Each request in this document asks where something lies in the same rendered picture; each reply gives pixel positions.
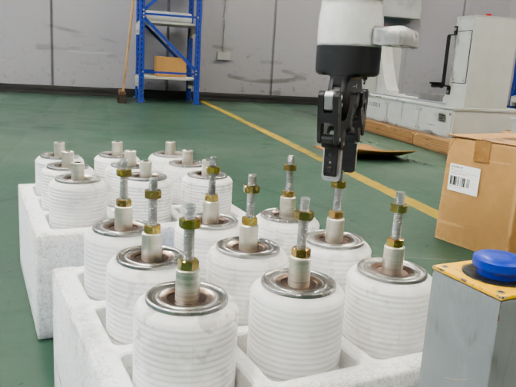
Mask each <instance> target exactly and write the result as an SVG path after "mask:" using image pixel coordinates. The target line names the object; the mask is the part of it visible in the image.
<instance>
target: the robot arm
mask: <svg viewBox="0 0 516 387"><path fill-rule="evenodd" d="M383 27H384V14H383V0H322V4H321V9H320V13H319V22H318V34H317V46H316V73H317V74H324V75H329V76H330V81H329V87H328V91H319V93H318V111H317V134H316V141H317V144H321V146H322V147H324V148H323V155H322V179H323V180H327V181H334V182H337V181H339V180H340V179H341V173H342V170H344V172H347V173H352V172H354V171H355V170H356V159H357V150H358V144H357V143H356V142H359V141H360V140H361V136H363V134H364V133H365V124H366V111H367V104H368V96H369V89H364V88H362V77H376V76H378V75H379V70H380V61H381V53H382V46H386V47H393V48H411V49H414V48H418V40H419V35H418V32H417V31H414V30H412V29H410V28H406V27H405V26H391V27H386V28H383ZM356 116H357V117H356ZM331 130H334V134H330V131H331Z"/></svg>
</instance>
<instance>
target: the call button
mask: <svg viewBox="0 0 516 387"><path fill-rule="evenodd" d="M472 263H473V265H475V266H476V267H477V269H476V272H477V273H478V274H480V275H481V276H484V277H486V278H489V279H492V280H498V281H505V282H513V281H516V254H515V253H511V252H508V251H503V250H491V249H485V250H478V251H476V252H474V253H473V258H472Z"/></svg>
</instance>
